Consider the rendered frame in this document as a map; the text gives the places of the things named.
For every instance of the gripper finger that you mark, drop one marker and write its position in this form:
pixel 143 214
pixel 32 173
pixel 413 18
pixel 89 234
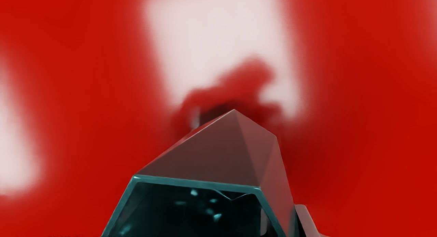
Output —
pixel 306 223

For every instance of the teal faceted mug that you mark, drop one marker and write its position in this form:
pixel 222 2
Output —
pixel 218 155

